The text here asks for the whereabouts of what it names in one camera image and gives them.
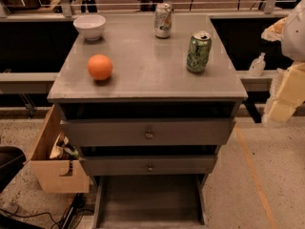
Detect black floor cables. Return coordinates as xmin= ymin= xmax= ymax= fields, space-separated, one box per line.
xmin=0 ymin=193 xmax=94 ymax=229

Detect grey drawer cabinet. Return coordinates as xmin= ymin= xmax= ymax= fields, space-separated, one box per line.
xmin=47 ymin=12 xmax=249 ymax=183

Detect grey middle drawer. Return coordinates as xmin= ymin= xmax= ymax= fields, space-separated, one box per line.
xmin=80 ymin=145 xmax=216 ymax=176

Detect grey top drawer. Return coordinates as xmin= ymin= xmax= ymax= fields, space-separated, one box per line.
xmin=59 ymin=102 xmax=237 ymax=147

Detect white soda can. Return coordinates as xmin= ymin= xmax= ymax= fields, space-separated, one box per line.
xmin=154 ymin=3 xmax=172 ymax=38

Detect wooden side box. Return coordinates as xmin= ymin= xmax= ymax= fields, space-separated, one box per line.
xmin=29 ymin=106 xmax=90 ymax=193

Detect grey metal railing beam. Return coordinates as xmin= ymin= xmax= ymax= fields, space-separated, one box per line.
xmin=0 ymin=70 xmax=279 ymax=94

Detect black chair seat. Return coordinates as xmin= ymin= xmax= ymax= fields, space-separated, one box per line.
xmin=0 ymin=146 xmax=26 ymax=193

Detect orange fruit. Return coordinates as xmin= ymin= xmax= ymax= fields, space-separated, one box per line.
xmin=87 ymin=54 xmax=112 ymax=80

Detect grey drawer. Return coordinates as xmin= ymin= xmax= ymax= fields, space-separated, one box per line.
xmin=80 ymin=145 xmax=216 ymax=176
xmin=92 ymin=175 xmax=207 ymax=229
xmin=59 ymin=102 xmax=237 ymax=147

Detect snack items in box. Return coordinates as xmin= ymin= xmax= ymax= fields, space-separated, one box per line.
xmin=50 ymin=134 xmax=79 ymax=160

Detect green soda can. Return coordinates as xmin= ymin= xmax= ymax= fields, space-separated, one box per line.
xmin=187 ymin=31 xmax=212 ymax=73

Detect clear sanitizer pump bottle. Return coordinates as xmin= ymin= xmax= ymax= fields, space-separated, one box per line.
xmin=249 ymin=52 xmax=266 ymax=77

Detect grey bottom drawer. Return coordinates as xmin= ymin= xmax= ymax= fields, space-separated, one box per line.
xmin=92 ymin=175 xmax=207 ymax=229

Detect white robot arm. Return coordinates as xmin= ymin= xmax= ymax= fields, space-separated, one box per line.
xmin=262 ymin=0 xmax=305 ymax=127

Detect white ceramic bowl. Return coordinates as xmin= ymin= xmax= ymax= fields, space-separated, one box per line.
xmin=73 ymin=14 xmax=106 ymax=41

